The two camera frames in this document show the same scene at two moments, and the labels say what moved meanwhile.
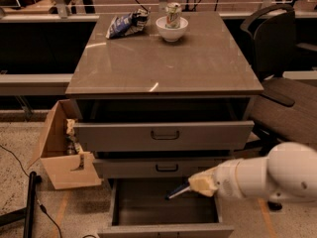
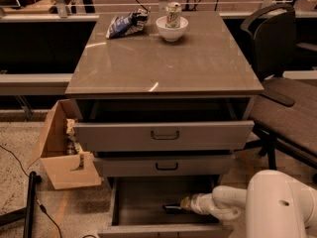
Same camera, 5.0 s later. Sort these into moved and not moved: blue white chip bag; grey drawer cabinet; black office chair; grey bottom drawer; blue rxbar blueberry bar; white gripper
Moved: white gripper; blue rxbar blueberry bar
Not moved: black office chair; blue white chip bag; grey drawer cabinet; grey bottom drawer
